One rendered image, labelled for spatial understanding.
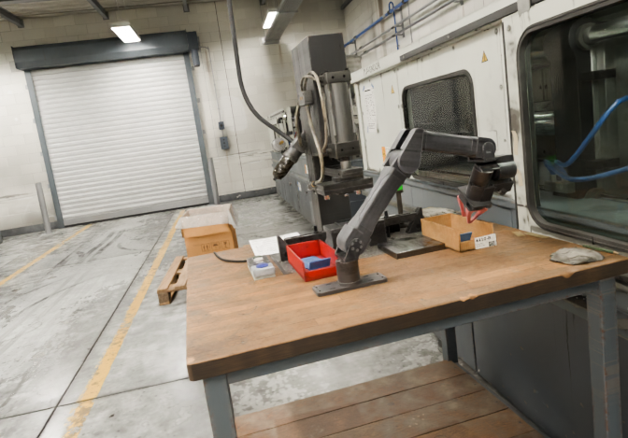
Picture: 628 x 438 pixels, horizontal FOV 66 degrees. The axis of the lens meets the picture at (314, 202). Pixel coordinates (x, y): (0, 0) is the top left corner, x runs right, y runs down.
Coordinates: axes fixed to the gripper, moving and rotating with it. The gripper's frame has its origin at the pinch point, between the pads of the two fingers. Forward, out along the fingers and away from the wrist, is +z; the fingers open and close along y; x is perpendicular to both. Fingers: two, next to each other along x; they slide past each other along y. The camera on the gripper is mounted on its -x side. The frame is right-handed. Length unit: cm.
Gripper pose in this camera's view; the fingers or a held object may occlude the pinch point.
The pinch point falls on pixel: (467, 218)
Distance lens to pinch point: 160.6
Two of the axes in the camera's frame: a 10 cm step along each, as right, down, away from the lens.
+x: -9.6, 1.4, -2.2
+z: -0.4, 7.7, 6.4
